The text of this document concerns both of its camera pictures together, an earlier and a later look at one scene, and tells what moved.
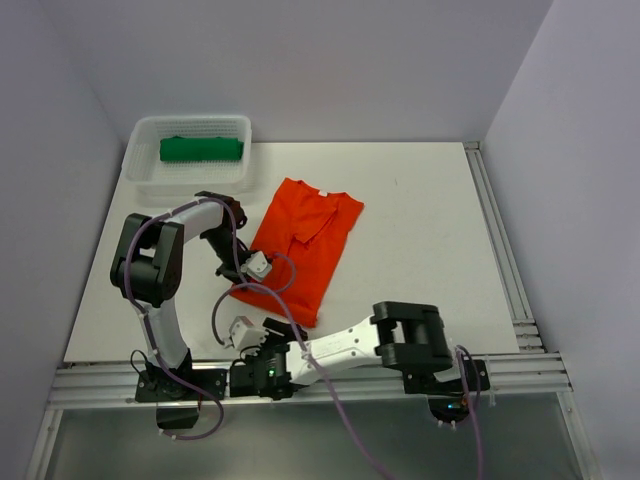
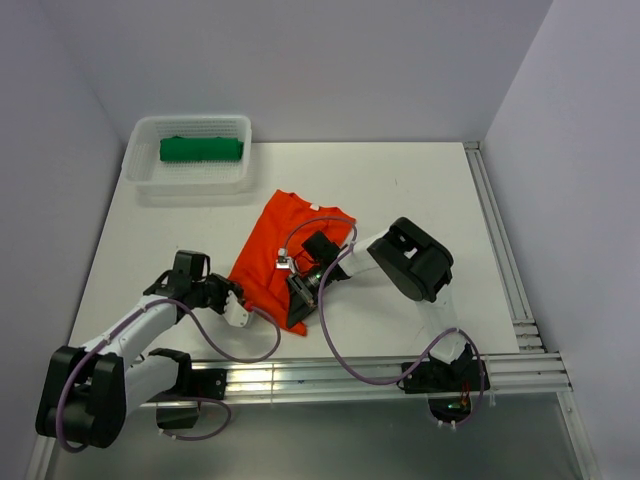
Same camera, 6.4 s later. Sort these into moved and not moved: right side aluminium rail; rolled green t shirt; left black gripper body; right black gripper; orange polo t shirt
Moved: right black gripper; orange polo t shirt; left black gripper body
Not moved: rolled green t shirt; right side aluminium rail
